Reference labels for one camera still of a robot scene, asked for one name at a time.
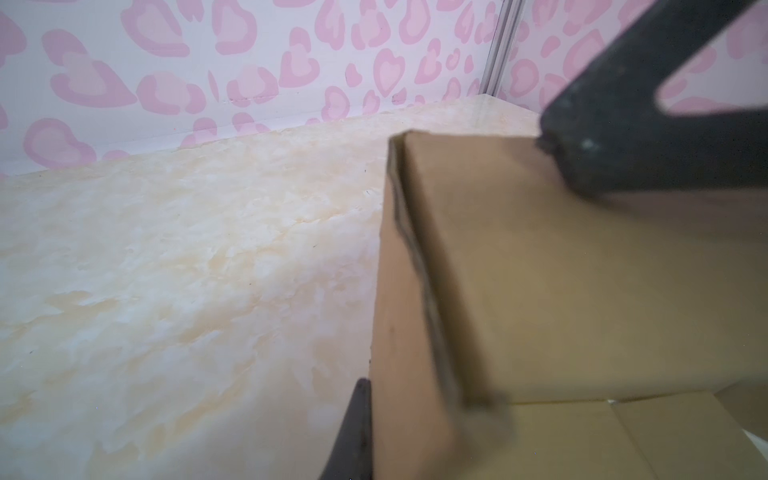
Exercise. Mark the aluminium back right corner post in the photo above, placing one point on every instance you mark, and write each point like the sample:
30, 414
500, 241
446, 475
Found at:
510, 14

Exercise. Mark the brown cardboard paper box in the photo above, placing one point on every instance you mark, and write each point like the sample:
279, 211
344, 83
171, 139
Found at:
523, 332

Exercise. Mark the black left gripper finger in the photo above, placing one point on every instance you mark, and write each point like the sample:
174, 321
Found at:
351, 457

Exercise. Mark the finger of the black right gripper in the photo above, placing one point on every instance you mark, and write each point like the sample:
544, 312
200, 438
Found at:
607, 134

